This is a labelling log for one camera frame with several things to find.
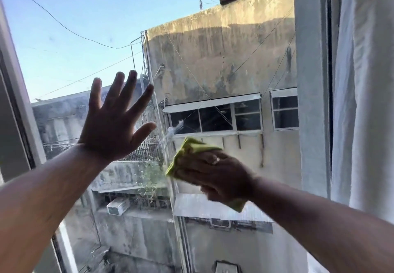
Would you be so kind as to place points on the wide window with awning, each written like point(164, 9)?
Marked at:
point(215, 117)

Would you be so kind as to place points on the grey concrete building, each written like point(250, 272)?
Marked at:
point(135, 236)

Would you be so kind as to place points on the white air conditioner unit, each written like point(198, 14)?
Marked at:
point(117, 206)

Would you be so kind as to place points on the yellow-green cleaning cloth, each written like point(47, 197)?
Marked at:
point(192, 146)

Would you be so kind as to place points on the white curtain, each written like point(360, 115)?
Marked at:
point(363, 97)

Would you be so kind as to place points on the person's right hand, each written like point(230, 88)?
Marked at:
point(227, 177)

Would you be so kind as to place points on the person's left forearm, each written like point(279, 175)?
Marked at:
point(40, 196)

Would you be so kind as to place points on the black balcony railing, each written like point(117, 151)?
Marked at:
point(144, 153)

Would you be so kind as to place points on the beige stained building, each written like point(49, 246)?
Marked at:
point(221, 57)

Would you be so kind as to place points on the corrugated metal awning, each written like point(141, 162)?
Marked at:
point(209, 209)

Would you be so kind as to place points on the grey window post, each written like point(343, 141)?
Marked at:
point(311, 82)

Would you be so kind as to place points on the person's left thumb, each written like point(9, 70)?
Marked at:
point(143, 134)

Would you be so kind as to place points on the white window frame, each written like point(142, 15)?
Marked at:
point(18, 122)

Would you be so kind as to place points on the person's right fingers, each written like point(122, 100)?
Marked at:
point(197, 165)

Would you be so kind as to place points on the person's left little finger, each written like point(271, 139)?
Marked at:
point(96, 94)

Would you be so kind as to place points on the small white-framed window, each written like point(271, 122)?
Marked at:
point(284, 109)

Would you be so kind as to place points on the person's left middle finger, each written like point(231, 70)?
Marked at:
point(129, 86)

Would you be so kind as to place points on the person's right forearm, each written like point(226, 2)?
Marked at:
point(320, 229)

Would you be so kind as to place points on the person's left hand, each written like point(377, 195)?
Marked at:
point(106, 131)

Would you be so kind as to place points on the dry climbing plant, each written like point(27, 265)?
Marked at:
point(152, 183)

